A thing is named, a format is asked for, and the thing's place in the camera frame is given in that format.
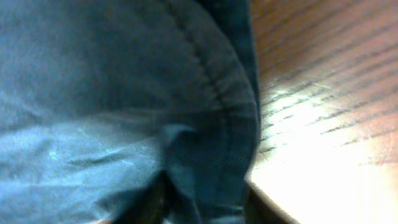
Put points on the blue denim shorts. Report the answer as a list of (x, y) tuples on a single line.
[(99, 96)]

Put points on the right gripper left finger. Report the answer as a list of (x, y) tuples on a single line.
[(151, 206)]

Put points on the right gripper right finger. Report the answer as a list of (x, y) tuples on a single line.
[(260, 209)]

